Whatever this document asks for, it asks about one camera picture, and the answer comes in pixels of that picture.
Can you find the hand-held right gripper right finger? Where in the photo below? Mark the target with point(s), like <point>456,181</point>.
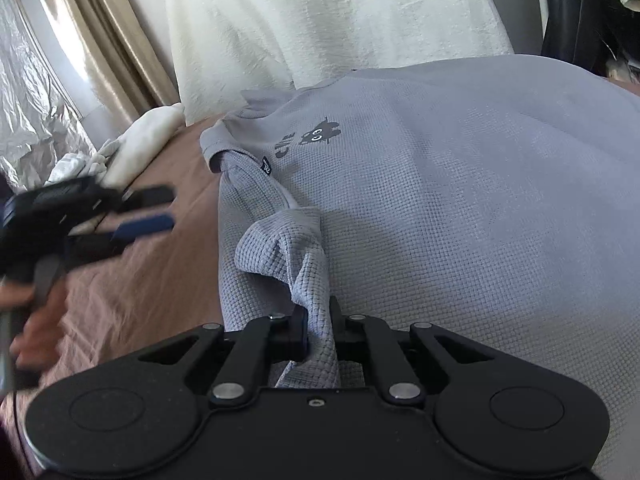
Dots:
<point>350,340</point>

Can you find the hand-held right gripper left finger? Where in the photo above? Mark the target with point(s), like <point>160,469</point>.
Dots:
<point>292,335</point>

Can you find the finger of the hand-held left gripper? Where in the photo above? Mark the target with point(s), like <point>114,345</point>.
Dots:
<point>145,226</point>
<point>150,195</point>

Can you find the grey waffle shirt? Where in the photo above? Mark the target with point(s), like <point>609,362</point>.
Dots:
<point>450,210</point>

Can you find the person's left hand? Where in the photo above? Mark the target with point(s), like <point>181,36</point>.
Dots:
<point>40,332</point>

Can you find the light grey folded sweatshirt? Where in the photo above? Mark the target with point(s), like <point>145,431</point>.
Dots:
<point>75,165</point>

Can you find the cream folded garment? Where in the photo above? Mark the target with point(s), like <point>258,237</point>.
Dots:
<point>145,135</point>

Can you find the beige curtain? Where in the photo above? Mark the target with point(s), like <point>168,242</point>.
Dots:
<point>100,35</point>

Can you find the white draped cloth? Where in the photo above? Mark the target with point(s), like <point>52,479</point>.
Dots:
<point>325,20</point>

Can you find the black leather garment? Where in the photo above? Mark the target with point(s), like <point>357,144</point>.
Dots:
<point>575,15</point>

